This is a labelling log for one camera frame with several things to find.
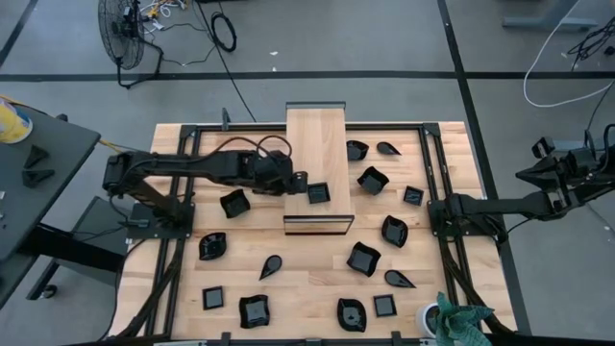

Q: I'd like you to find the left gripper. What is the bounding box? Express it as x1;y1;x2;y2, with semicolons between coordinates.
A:
252;151;308;196

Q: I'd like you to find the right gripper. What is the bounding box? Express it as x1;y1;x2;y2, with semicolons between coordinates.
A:
515;148;601;191

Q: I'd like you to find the small black square plate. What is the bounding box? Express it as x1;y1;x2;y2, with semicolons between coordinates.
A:
402;185;426;208
373;293;399;318
307;182;332;205
201;285;225;311

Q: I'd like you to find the black wavy square plate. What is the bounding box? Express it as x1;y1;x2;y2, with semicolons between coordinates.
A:
237;293;272;331
219;187;252;220
345;240;382;279
356;164;391;197

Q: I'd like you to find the black teardrop plate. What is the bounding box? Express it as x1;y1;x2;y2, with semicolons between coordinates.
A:
383;268;417;290
258;254;284;283
375;140;403;158

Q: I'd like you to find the black leaf-shaped plate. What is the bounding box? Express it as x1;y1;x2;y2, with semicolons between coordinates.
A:
345;139;371;162
335;297;368;334
381;214;410;250
198;231;229;262

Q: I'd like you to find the grey desk foot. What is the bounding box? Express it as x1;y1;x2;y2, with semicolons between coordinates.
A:
502;0;601;33

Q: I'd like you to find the potted snake plant white pot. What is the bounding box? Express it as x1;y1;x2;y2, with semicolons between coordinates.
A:
414;290;496;346

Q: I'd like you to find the black floor fan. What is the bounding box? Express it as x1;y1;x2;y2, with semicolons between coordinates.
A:
97;0;165;91

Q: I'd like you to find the black side table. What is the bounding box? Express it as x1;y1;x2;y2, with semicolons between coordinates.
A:
0;103;127;309

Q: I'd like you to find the black triangular part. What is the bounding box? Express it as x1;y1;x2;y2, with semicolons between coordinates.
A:
21;167;56;189
23;143;51;169

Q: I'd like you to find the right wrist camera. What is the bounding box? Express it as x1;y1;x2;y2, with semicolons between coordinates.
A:
530;136;557;160

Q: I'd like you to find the wooden riser shelf black frame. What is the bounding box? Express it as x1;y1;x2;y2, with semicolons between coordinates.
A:
282;100;357;236

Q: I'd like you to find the white floor cable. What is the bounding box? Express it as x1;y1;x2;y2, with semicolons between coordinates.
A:
522;0;615;109

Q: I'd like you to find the black floor cable bundle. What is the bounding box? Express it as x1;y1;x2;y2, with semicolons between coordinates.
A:
566;16;615;62

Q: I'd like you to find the black coiled cable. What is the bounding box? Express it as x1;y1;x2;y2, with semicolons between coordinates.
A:
194;0;258;124

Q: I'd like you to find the yellow cable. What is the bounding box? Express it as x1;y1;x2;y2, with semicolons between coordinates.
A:
97;137;126;154

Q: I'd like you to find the coloured cable bundle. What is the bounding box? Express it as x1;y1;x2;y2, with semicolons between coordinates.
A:
141;0;189;23

